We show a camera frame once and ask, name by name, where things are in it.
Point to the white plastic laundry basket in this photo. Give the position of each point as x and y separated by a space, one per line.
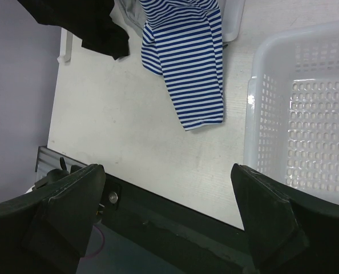
292 117

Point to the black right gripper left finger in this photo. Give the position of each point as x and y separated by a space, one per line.
47 230

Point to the aluminium table frame rail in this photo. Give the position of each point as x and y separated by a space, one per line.
48 160

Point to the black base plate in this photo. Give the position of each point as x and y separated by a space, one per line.
187 239

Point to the black garment with green stripe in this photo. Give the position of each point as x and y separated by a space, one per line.
89 20

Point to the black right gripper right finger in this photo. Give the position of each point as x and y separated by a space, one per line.
288 231

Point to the blue white striped tank top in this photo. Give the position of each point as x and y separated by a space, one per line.
182 42

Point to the grey tank top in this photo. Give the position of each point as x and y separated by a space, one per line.
133 14

